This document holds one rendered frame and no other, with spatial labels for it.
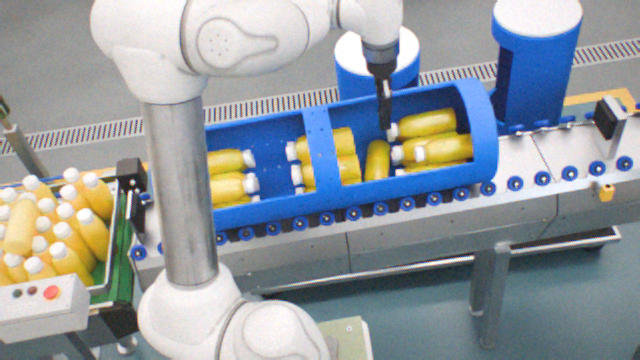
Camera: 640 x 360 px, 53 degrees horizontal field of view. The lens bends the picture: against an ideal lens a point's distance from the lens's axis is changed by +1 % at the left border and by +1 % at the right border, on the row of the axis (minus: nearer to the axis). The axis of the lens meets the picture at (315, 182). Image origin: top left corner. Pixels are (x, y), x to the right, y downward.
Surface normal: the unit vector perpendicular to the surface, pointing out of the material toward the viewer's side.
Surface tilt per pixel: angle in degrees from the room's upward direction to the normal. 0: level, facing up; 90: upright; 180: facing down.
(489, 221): 70
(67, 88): 0
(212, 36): 62
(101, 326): 90
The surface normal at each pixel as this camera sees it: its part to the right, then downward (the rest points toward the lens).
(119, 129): -0.12, -0.66
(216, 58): -0.24, 0.27
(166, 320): -0.51, 0.38
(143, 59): -0.33, 0.58
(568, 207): 0.08, 0.46
